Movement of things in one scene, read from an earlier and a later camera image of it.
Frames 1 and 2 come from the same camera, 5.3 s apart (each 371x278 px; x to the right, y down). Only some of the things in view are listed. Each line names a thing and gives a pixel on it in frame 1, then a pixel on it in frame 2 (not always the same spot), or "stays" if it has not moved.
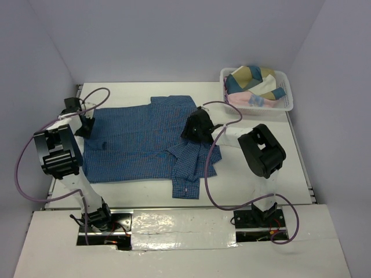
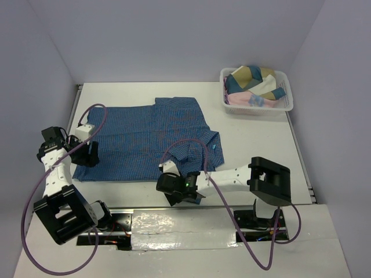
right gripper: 188,133 to 173,198
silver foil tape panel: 154,229 stays
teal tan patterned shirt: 259,81 stays
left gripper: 87,133 to 87,160
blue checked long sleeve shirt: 142,142 stays
